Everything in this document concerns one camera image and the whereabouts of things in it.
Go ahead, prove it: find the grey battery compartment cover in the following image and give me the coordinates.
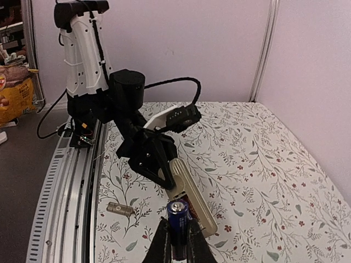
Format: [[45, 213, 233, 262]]
[[106, 202, 134, 217]]

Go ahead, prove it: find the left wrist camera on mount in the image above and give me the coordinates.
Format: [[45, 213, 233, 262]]
[[143, 104, 202, 133]]

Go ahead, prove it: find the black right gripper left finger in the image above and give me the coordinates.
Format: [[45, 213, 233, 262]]
[[142, 218, 172, 263]]

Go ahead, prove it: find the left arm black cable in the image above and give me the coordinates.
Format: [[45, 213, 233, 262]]
[[144, 76, 203, 107]]

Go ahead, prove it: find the yellow chips bag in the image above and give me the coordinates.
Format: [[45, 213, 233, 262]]
[[1, 65, 38, 126]]

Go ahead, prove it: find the floral patterned table mat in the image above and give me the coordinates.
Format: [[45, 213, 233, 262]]
[[94, 102, 350, 262]]

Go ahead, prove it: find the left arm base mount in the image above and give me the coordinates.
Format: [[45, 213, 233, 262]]
[[70, 117, 96, 148]]

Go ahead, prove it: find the white slotted cable duct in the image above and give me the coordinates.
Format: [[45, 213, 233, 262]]
[[25, 149, 67, 262]]

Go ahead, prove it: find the right aluminium frame post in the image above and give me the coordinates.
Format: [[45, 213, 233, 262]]
[[248, 0, 280, 102]]

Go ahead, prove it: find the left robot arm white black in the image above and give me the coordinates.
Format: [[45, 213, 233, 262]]
[[54, 1, 177, 190]]

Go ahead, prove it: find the aluminium frame post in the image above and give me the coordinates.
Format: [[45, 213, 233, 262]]
[[21, 0, 45, 105], [248, 0, 280, 102]]

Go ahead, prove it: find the black battery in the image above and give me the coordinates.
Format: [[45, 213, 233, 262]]
[[167, 200, 189, 261]]

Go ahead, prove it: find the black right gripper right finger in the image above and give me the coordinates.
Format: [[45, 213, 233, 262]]
[[186, 219, 217, 263]]

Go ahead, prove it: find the left aluminium frame post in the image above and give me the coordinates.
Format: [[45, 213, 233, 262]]
[[21, 0, 45, 105]]

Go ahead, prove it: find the white remote control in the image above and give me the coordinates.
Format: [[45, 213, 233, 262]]
[[166, 158, 218, 238]]

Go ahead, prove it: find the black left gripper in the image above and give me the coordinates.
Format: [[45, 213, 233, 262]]
[[117, 128, 177, 190]]

